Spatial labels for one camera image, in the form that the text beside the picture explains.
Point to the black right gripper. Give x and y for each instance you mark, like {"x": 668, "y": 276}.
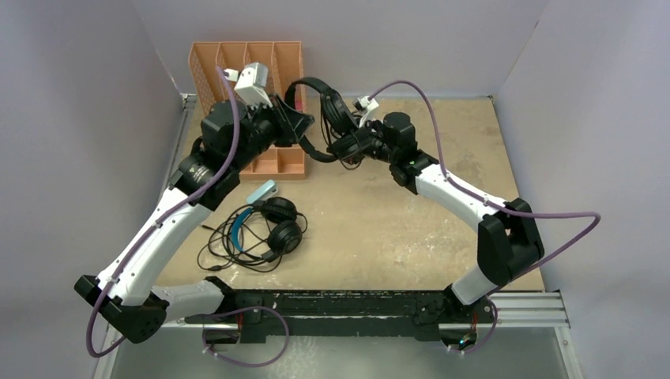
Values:
{"x": 349, "y": 148}

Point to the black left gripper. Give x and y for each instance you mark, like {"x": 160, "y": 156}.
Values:
{"x": 291, "y": 123}

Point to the small black on-ear headphones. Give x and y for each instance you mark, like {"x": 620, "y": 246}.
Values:
{"x": 337, "y": 120}

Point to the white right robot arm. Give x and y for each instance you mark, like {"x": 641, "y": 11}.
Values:
{"x": 508, "y": 241}

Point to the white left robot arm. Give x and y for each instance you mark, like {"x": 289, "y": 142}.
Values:
{"x": 233, "y": 134}

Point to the black and blue headphones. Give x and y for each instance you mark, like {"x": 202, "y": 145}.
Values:
{"x": 285, "y": 234}

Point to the light blue stapler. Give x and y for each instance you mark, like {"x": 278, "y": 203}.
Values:
{"x": 263, "y": 192}

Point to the peach plastic file organizer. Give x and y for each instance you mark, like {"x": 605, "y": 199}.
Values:
{"x": 284, "y": 60}

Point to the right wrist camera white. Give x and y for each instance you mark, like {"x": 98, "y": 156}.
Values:
{"x": 365, "y": 110}

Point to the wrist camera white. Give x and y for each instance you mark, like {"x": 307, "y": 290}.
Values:
{"x": 250, "y": 83}
{"x": 365, "y": 110}

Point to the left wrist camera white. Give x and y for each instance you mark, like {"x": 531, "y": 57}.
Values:
{"x": 250, "y": 83}

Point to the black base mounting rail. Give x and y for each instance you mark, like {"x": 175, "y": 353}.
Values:
{"x": 430, "y": 315}

